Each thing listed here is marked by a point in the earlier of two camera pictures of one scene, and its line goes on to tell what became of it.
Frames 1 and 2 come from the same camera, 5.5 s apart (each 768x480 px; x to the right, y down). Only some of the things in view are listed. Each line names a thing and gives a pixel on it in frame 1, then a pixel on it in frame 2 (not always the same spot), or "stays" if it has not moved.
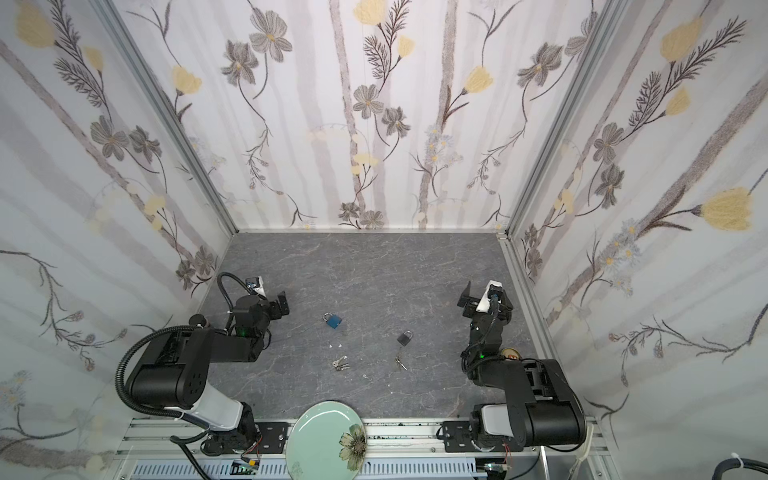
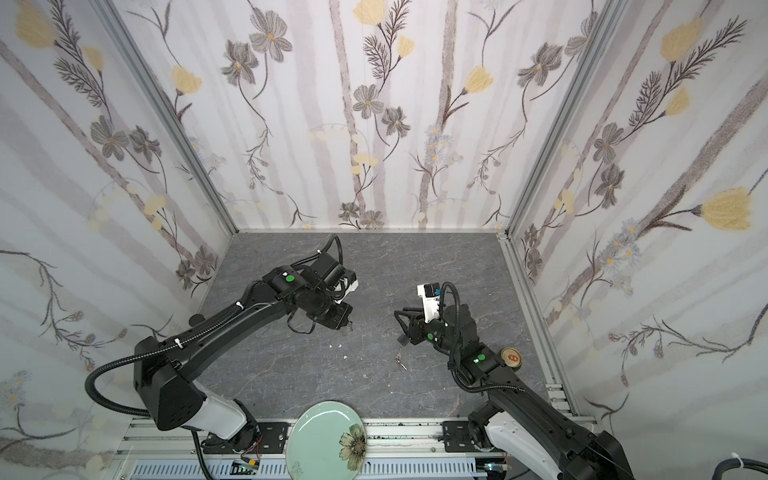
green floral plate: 327,441 stays
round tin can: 511,353 stays
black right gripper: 475,303 → 411,324
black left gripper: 279,304 → 335,312
